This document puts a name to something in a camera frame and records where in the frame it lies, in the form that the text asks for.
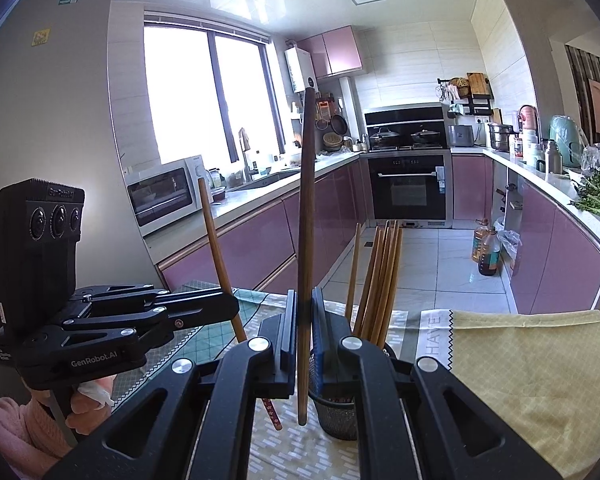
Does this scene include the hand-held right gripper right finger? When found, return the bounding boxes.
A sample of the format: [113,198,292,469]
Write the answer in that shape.
[310,287,563,480]

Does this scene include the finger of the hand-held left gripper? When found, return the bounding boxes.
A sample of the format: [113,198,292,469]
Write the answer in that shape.
[62,288,241,346]
[70,285,171,306]

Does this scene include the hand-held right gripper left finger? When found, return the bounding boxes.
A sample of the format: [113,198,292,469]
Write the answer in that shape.
[42,289,298,480]

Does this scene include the black mesh utensil holder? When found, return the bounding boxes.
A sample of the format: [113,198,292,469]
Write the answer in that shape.
[310,342,400,441]

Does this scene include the red-tipped wooden chopstick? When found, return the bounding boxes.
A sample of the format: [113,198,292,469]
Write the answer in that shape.
[296,86,317,426]
[197,177,284,432]

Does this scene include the bundle of wooden chopsticks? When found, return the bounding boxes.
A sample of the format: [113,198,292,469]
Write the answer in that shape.
[345,219,405,348]

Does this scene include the person's left hand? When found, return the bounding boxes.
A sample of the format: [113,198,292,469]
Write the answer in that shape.
[27,374,113,436]

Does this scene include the green checkered table mat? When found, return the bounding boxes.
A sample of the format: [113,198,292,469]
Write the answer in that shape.
[107,280,266,411]

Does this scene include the pink base cabinets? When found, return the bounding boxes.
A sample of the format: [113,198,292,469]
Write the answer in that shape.
[157,157,373,293]
[451,152,600,315]

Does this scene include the white tissue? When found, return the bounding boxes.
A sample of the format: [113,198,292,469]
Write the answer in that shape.
[77,377,116,407]

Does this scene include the white microwave oven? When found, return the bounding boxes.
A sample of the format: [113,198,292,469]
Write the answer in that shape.
[126,155,213,238]

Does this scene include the white kitchen countertop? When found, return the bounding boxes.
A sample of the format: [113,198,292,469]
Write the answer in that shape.
[142,145,600,261]

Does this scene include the steel kitchen sink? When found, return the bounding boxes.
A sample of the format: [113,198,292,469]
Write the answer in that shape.
[227,167,301,192]

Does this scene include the silver refrigerator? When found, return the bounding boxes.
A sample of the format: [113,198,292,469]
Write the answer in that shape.
[0,0,161,321]

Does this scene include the steel kitchen faucet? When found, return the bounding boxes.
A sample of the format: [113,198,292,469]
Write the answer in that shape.
[237,127,255,181]

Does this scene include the yellow and white printed tablecloth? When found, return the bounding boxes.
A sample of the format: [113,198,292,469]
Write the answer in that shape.
[107,287,600,480]

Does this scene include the black integrated stove oven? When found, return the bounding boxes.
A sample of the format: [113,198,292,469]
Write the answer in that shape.
[364,105,453,230]

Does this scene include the dark cooking oil bottle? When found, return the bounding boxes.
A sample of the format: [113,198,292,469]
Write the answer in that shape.
[477,226,500,277]

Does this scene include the kitchen window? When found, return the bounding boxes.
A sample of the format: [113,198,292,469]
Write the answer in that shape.
[142,12,287,166]

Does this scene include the black pot with glass lid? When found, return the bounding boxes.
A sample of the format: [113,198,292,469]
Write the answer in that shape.
[410,129,443,149]
[369,128,402,150]

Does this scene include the white trash bag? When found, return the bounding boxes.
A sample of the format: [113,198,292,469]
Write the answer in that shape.
[494,216,522,261]

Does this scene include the silver toaster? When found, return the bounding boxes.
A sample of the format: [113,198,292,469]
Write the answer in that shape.
[447,125,476,148]

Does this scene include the steel steamer pot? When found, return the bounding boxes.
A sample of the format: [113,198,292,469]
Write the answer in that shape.
[487,122,515,152]

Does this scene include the steel thermos bottle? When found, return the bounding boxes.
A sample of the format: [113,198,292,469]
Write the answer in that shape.
[542,139,563,173]

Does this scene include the wooden cutting board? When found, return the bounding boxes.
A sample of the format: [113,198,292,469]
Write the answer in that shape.
[467,72,491,98]

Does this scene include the pink thermos jug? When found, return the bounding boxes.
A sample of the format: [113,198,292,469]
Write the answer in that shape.
[517,105,538,133]

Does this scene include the pale green appliance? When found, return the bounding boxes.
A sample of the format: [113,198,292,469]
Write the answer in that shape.
[550,115,588,167]

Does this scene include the white wall water heater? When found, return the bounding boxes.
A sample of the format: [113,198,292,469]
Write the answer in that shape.
[285,49,317,93]

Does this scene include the pink wall cabinet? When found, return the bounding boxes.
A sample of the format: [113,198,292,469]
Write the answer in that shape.
[297,26,363,79]

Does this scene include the black wall rack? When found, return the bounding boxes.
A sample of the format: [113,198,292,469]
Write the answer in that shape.
[437,72,495,117]

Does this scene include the striped wall panel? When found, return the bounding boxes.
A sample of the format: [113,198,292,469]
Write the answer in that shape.
[565,45,600,148]

